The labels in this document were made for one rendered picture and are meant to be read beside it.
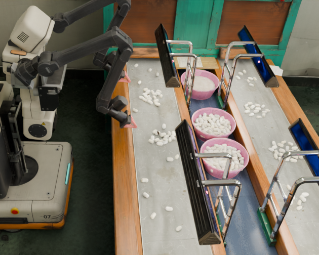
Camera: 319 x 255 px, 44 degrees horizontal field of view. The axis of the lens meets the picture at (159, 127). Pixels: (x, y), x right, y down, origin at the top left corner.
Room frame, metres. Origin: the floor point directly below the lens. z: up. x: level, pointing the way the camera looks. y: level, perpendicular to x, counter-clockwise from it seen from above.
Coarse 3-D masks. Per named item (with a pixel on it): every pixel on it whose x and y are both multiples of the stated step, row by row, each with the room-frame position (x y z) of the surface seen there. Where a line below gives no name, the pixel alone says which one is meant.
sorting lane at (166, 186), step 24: (144, 72) 2.36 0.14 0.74; (168, 96) 2.11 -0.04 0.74; (144, 120) 1.84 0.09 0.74; (168, 120) 1.86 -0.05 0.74; (144, 144) 1.63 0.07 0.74; (168, 144) 1.65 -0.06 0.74; (144, 168) 1.44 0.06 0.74; (168, 168) 1.46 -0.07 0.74; (168, 192) 1.30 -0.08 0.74; (144, 216) 1.14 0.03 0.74; (168, 216) 1.15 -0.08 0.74; (192, 216) 1.17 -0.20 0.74; (144, 240) 1.01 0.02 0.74; (168, 240) 1.02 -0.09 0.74; (192, 240) 1.03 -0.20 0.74
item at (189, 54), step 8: (168, 40) 2.14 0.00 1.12; (176, 40) 2.15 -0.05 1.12; (184, 40) 2.16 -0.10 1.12; (192, 48) 2.17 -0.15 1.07; (176, 56) 1.99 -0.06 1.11; (184, 56) 2.00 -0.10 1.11; (192, 56) 2.00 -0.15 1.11; (192, 72) 2.02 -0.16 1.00; (184, 80) 2.17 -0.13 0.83; (192, 80) 2.01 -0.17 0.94; (184, 88) 2.16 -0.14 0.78; (192, 88) 2.02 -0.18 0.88; (184, 96) 2.16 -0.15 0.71
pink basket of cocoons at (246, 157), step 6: (216, 138) 1.71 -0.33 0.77; (222, 138) 1.71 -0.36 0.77; (204, 144) 1.65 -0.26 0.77; (210, 144) 1.68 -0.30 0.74; (228, 144) 1.70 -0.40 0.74; (234, 144) 1.69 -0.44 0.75; (240, 144) 1.67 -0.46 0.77; (240, 150) 1.65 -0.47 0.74; (246, 150) 1.63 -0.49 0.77; (246, 156) 1.59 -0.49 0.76; (204, 162) 1.53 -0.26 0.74; (246, 162) 1.55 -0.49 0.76; (210, 168) 1.49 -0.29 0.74; (216, 168) 1.46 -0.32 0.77; (210, 174) 1.51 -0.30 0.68; (216, 174) 1.48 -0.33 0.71; (222, 174) 1.47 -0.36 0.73; (228, 174) 1.47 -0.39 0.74; (234, 174) 1.48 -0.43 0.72
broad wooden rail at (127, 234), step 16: (112, 96) 2.01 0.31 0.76; (128, 96) 2.05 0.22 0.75; (128, 112) 1.88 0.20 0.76; (112, 128) 1.71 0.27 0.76; (128, 128) 1.72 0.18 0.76; (112, 144) 1.58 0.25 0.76; (128, 144) 1.59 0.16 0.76; (112, 160) 1.46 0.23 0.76; (128, 160) 1.46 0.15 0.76; (112, 176) 1.49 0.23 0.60; (128, 176) 1.35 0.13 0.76; (128, 192) 1.25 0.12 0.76; (128, 208) 1.15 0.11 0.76; (128, 224) 1.07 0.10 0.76; (128, 240) 0.98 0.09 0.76
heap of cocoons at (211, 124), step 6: (204, 114) 1.95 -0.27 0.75; (210, 114) 1.96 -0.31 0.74; (198, 120) 1.90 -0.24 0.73; (204, 120) 1.90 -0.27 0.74; (210, 120) 1.89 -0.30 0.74; (216, 120) 1.92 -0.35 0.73; (222, 120) 1.92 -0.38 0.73; (198, 126) 1.83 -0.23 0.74; (204, 126) 1.85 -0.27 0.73; (210, 126) 1.86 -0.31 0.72; (216, 126) 1.84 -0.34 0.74; (222, 126) 1.85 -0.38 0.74; (228, 126) 1.86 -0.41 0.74; (204, 132) 1.78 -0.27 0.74; (210, 132) 1.78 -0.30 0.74; (216, 132) 1.79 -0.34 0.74; (222, 132) 1.82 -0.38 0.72; (228, 132) 1.80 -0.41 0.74
